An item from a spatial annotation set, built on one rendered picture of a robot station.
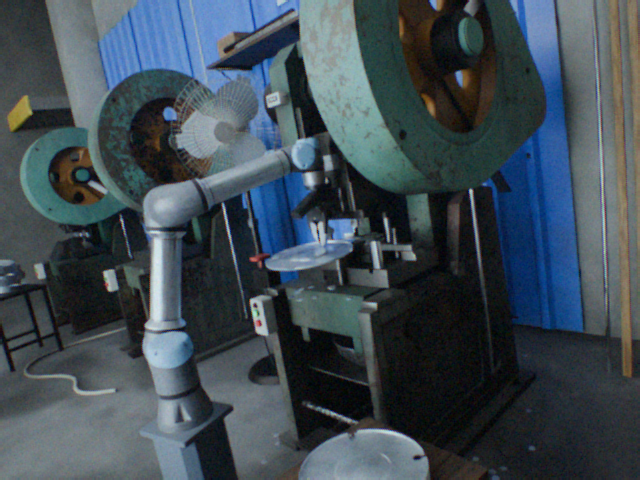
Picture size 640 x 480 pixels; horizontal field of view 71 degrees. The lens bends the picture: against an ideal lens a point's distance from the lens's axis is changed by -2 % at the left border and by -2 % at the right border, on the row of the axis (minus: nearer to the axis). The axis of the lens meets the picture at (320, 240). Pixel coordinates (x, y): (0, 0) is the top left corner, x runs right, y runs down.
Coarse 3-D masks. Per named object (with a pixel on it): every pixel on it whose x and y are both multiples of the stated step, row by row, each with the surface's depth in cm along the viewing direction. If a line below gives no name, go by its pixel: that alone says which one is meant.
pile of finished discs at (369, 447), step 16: (368, 432) 115; (384, 432) 114; (320, 448) 112; (336, 448) 111; (352, 448) 110; (368, 448) 109; (384, 448) 108; (400, 448) 107; (416, 448) 106; (304, 464) 107; (320, 464) 106; (336, 464) 105; (352, 464) 103; (368, 464) 102; (384, 464) 101; (400, 464) 101; (416, 464) 100
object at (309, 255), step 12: (336, 240) 161; (288, 252) 160; (300, 252) 154; (312, 252) 151; (324, 252) 148; (336, 252) 147; (348, 252) 143; (276, 264) 148; (288, 264) 145; (300, 264) 142; (312, 264) 139
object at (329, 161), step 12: (324, 132) 159; (324, 144) 160; (336, 144) 156; (324, 156) 161; (336, 156) 157; (324, 168) 163; (336, 168) 158; (336, 180) 160; (360, 180) 159; (336, 192) 157; (348, 192) 157; (360, 192) 158; (372, 192) 163; (348, 204) 158; (360, 204) 158; (372, 204) 163
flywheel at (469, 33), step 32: (416, 0) 127; (448, 0) 138; (480, 0) 141; (416, 32) 126; (448, 32) 119; (480, 32) 124; (416, 64) 126; (448, 64) 124; (480, 64) 151; (448, 96) 137; (480, 96) 150; (448, 128) 137
